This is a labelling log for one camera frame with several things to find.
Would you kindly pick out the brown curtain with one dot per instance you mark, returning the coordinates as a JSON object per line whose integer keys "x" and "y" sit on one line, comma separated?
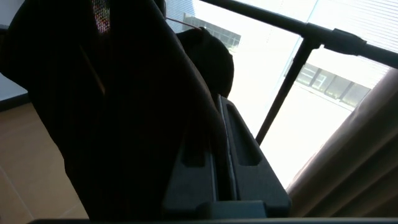
{"x": 348, "y": 155}

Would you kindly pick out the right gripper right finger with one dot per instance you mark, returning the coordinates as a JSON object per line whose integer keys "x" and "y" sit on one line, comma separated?
{"x": 261, "y": 183}

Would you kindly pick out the heap of clothes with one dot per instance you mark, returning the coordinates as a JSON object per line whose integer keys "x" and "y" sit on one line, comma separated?
{"x": 124, "y": 109}

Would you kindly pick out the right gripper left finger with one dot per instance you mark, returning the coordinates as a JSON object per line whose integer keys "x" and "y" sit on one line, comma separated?
{"x": 189, "y": 186}

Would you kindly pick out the black garment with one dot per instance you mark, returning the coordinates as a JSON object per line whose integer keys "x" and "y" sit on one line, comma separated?
{"x": 211, "y": 59}

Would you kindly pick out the black clothes rack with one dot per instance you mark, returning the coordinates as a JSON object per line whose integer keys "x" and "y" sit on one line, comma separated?
{"x": 311, "y": 31}

